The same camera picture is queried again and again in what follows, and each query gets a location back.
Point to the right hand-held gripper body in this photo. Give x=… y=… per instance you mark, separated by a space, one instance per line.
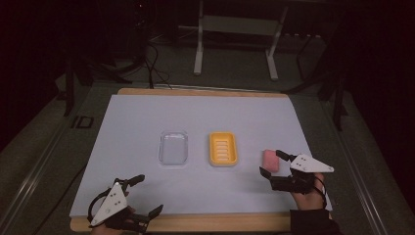
x=308 y=164

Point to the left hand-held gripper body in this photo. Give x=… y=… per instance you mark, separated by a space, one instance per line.
x=112 y=200

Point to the pink soap bar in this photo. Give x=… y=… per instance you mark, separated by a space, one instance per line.
x=271 y=160

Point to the person's left hand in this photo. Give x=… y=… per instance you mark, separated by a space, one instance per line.
x=101 y=231

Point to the person's right hand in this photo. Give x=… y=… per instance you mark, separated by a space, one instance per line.
x=306 y=200

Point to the white table mat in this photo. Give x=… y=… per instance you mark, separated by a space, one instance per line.
x=137 y=182

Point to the yellow soap dish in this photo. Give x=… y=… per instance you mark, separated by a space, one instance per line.
x=222 y=148

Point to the clear plastic tray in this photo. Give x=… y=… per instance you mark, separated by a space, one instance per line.
x=173 y=147

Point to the black tripod stand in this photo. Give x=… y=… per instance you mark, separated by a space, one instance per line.
x=336 y=88
x=78 y=81

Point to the white metal stand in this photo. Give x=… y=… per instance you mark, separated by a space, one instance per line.
x=235 y=24

